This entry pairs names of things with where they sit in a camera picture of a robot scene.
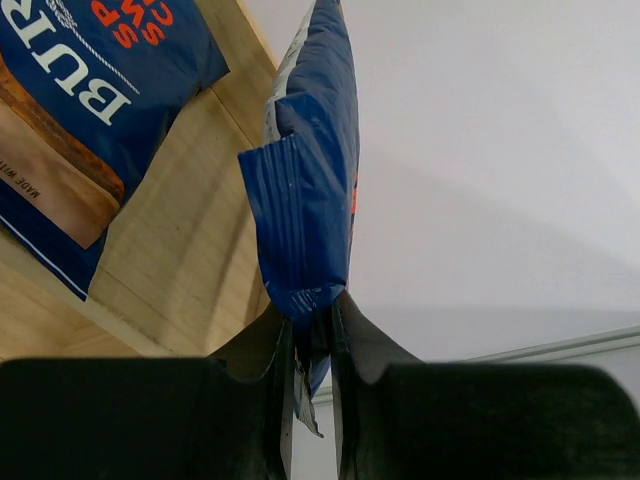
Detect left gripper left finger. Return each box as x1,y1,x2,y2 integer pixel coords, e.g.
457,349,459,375
1,307,294,479

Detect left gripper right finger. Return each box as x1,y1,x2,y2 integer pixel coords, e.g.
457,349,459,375
329,294,639,479

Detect Burts spicy chilli bag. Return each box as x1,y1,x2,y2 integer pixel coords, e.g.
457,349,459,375
238,1,360,433
1,0,229,298

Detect wooden two-tier shelf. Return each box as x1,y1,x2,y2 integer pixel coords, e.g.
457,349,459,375
1,1,275,360

